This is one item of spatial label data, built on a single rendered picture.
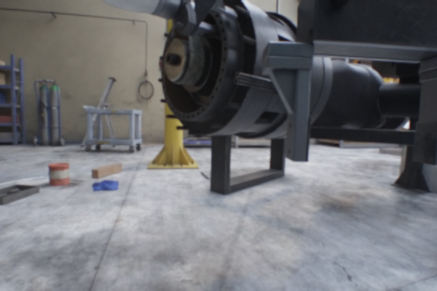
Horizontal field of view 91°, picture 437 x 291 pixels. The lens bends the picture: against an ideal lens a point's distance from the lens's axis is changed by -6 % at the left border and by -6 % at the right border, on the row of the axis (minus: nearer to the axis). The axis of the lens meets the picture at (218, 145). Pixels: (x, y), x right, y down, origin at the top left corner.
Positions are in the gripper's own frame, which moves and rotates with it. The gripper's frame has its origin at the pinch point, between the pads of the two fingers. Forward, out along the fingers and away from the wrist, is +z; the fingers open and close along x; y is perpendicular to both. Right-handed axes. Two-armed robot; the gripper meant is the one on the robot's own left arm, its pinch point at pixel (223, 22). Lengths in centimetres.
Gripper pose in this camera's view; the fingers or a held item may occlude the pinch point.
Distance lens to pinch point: 77.9
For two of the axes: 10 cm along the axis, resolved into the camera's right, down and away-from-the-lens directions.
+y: -3.1, -9.0, 3.0
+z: 7.5, -0.4, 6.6
